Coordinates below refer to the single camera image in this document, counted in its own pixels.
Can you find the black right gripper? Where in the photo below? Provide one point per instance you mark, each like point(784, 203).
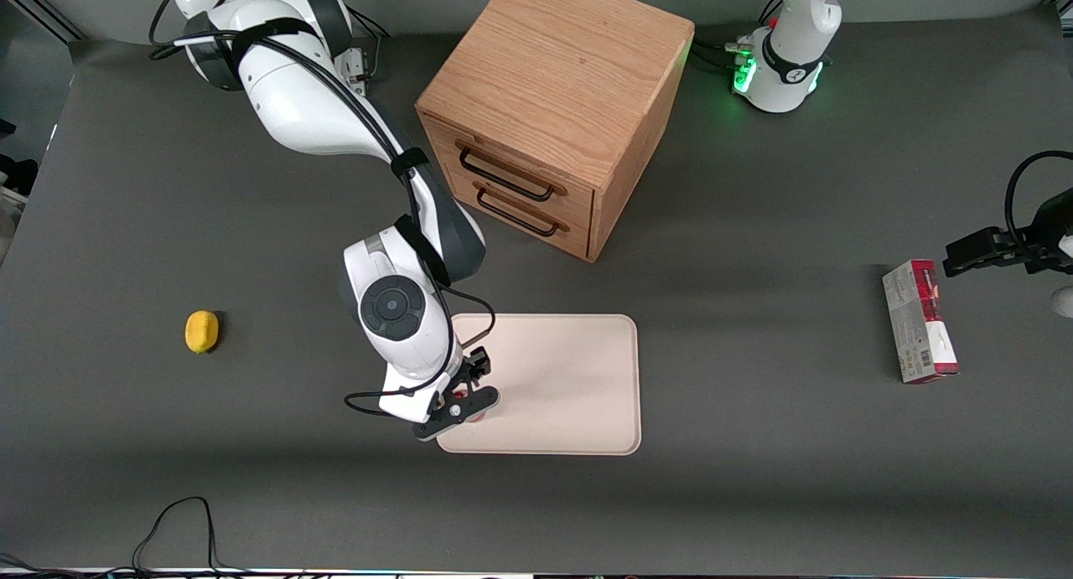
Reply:
point(474, 367)

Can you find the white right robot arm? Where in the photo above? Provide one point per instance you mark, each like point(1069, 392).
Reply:
point(310, 110)

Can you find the red coke bottle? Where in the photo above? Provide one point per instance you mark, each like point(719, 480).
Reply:
point(462, 392)

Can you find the yellow lemon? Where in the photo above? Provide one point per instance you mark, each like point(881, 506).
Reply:
point(201, 332)

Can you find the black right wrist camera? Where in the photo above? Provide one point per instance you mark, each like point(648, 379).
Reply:
point(476, 365)

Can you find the dark grey table mat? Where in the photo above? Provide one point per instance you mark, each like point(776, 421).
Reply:
point(335, 478)

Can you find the wooden drawer cabinet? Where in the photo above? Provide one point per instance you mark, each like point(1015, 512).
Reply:
point(562, 68)

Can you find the red and grey carton box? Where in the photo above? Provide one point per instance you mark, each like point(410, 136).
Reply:
point(918, 328)

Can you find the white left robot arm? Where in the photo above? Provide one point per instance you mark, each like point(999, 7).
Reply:
point(792, 68)

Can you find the beige plastic tray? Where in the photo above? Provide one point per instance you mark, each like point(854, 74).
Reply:
point(562, 378)

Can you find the aluminium frame rail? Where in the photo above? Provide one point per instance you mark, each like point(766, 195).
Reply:
point(1060, 7)
point(50, 18)

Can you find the wooden drawer front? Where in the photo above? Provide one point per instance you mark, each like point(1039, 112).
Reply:
point(578, 237)
point(578, 195)

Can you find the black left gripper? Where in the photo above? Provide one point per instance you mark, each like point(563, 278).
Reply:
point(1049, 230)

